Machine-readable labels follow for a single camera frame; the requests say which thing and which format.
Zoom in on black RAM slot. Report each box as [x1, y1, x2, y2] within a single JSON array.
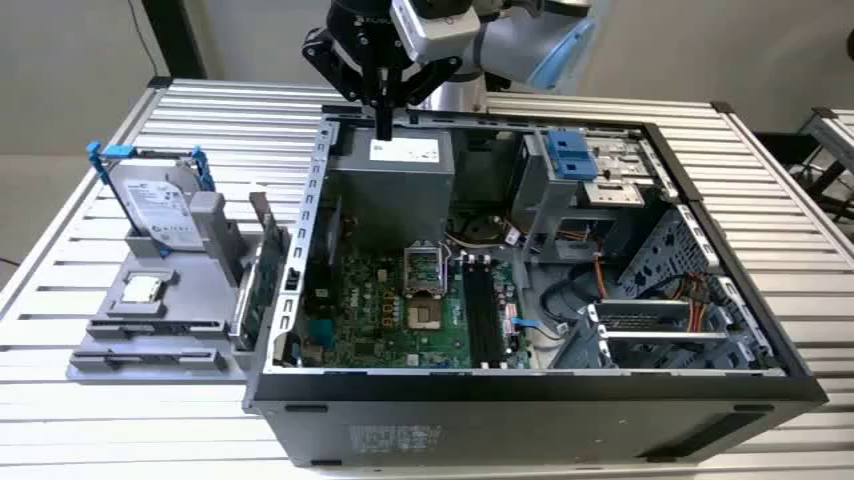
[[469, 255, 489, 369], [477, 255, 499, 369], [484, 255, 507, 369], [463, 255, 481, 369]]

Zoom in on blue plastic drive latch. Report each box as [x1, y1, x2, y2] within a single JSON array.
[[544, 130, 599, 180]]

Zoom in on grey metal drive cage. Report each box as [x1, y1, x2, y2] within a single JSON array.
[[516, 130, 672, 261]]

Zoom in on silver CPU chip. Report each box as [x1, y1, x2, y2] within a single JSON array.
[[118, 274, 165, 304]]

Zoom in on black cable bundle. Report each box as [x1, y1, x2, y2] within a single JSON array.
[[537, 276, 601, 334]]

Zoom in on hard disk in blue carrier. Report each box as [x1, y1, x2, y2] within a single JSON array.
[[85, 142, 214, 261]]

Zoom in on black open PC case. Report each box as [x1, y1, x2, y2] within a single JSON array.
[[240, 103, 829, 469]]

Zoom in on green motherboard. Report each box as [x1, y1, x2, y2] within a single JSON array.
[[302, 244, 535, 369]]

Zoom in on CPU socket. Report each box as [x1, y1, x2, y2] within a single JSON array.
[[405, 298, 445, 331]]

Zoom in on grey metal disk bay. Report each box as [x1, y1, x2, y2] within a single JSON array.
[[556, 297, 768, 372]]

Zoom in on round black fan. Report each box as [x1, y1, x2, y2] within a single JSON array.
[[457, 212, 503, 242]]

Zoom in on metal socket cover frame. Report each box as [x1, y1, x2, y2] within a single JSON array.
[[402, 238, 446, 297]]

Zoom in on grey power supply unit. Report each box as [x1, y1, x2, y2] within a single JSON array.
[[325, 127, 459, 251]]

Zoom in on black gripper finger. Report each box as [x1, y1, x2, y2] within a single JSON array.
[[384, 56, 463, 140], [300, 29, 386, 140]]

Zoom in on aluminium slat side table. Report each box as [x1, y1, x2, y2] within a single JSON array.
[[789, 106, 854, 221]]

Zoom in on orange red yellow power wires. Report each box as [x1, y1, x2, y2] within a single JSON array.
[[677, 273, 709, 334]]

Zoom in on blue expansion slot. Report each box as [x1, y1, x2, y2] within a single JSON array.
[[306, 319, 334, 349]]

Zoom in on thin orange wire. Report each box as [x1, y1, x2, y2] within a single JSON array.
[[591, 253, 609, 302]]

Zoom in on green graphics card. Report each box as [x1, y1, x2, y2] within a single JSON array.
[[229, 192, 292, 351]]

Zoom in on black upright frame post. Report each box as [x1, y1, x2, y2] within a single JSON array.
[[156, 0, 208, 81]]

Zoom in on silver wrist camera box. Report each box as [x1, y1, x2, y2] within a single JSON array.
[[388, 0, 481, 65]]

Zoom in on grey parts rack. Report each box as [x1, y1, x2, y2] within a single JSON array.
[[65, 192, 294, 384]]

